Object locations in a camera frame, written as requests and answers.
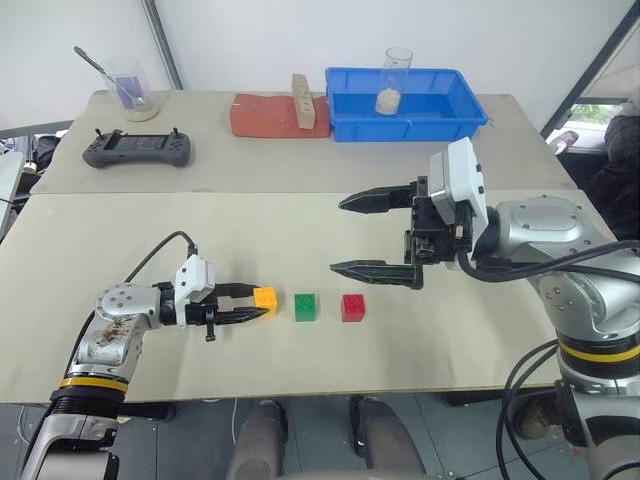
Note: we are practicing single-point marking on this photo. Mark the person in dark clothes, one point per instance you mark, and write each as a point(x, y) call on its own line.
point(620, 170)

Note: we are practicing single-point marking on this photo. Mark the tall clear glass beaker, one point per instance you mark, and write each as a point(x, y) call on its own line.
point(390, 97)

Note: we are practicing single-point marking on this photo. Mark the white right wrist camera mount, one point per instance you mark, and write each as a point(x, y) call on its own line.
point(462, 175)

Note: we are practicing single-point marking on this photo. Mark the black metal frame post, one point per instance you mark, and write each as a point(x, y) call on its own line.
point(162, 45)
point(590, 65)

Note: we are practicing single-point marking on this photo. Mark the wooden block with holes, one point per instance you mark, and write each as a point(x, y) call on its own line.
point(304, 105)

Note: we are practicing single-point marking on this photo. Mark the white shoe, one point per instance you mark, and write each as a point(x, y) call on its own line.
point(564, 140)

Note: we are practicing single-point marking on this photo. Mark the dark cluttered equipment rack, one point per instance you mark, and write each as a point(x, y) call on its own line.
point(45, 150)

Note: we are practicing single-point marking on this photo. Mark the metal spoon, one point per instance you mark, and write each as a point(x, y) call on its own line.
point(92, 60)

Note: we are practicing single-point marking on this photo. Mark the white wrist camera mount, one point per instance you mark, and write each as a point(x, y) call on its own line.
point(197, 275)
point(462, 175)

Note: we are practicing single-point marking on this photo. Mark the wide clear glass beaker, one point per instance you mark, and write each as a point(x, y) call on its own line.
point(140, 100)

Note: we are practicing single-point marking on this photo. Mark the red cloth mat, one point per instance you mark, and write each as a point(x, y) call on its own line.
point(260, 117)

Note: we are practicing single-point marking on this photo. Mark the grey handheld controller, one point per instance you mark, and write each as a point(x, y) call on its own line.
point(135, 152)

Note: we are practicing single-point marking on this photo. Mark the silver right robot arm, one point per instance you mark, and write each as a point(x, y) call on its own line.
point(540, 220)

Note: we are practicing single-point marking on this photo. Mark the blue plastic bin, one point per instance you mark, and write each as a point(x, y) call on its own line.
point(440, 122)

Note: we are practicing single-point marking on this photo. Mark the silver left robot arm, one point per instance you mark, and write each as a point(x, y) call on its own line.
point(125, 300)

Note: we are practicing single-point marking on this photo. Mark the red toy brick cube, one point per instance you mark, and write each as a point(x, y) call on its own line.
point(353, 308)

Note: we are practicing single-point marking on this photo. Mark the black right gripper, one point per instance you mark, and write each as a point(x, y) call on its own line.
point(432, 240)

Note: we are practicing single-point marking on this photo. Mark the yellow toy brick cube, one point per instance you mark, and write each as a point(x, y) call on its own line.
point(265, 297)

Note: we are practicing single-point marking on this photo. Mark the green toy brick cube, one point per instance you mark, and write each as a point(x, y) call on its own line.
point(305, 307)

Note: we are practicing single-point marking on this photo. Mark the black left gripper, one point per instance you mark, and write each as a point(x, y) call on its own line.
point(196, 315)

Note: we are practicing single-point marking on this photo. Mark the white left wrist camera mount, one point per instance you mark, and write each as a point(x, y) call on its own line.
point(197, 275)

